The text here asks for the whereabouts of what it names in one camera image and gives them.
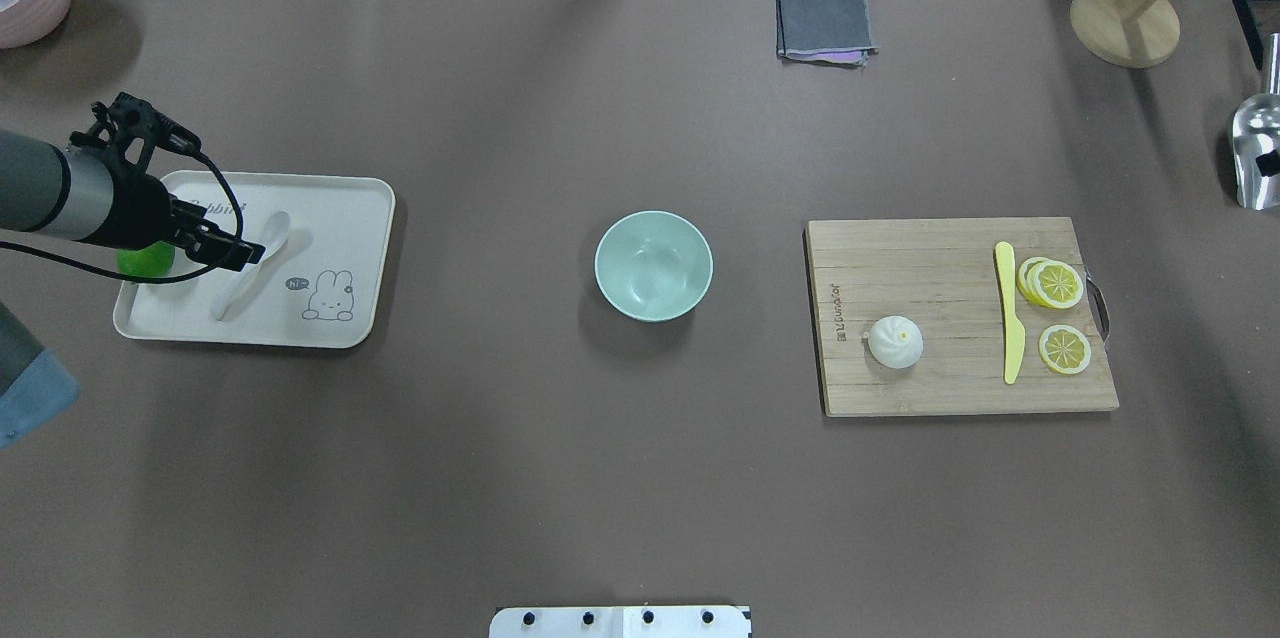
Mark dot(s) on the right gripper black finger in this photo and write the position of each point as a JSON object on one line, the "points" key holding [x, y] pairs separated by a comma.
{"points": [[1269, 164]]}

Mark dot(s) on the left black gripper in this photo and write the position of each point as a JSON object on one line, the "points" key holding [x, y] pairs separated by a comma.
{"points": [[143, 213]]}

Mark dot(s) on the white plastic spoon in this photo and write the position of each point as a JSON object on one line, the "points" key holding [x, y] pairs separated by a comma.
{"points": [[274, 236]]}

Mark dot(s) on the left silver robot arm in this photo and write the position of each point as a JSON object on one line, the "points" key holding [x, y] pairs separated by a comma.
{"points": [[91, 196]]}

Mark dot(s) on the mint green bowl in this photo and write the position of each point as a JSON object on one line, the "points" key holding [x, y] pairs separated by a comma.
{"points": [[653, 266]]}

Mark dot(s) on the metal scoop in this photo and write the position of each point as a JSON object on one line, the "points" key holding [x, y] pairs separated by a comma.
{"points": [[1255, 129]]}

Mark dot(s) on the green lime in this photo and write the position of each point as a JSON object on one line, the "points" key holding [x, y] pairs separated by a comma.
{"points": [[154, 263]]}

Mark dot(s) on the cream rabbit print tray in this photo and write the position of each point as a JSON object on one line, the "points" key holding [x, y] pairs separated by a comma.
{"points": [[319, 291]]}

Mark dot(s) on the wooden mug tree stand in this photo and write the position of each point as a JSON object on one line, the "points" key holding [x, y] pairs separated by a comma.
{"points": [[1134, 34]]}

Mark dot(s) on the upper lemon slice stack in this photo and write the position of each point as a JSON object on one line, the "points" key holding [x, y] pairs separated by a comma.
{"points": [[1050, 283]]}

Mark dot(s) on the yellow plastic knife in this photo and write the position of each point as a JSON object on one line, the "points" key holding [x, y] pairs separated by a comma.
{"points": [[1015, 337]]}

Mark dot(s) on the bamboo cutting board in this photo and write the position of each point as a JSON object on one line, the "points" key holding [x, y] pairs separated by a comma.
{"points": [[941, 274]]}

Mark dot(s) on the folded grey cloth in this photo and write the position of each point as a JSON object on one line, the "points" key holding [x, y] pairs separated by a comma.
{"points": [[833, 32]]}

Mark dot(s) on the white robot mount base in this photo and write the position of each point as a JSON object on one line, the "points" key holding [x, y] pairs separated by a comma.
{"points": [[623, 621]]}

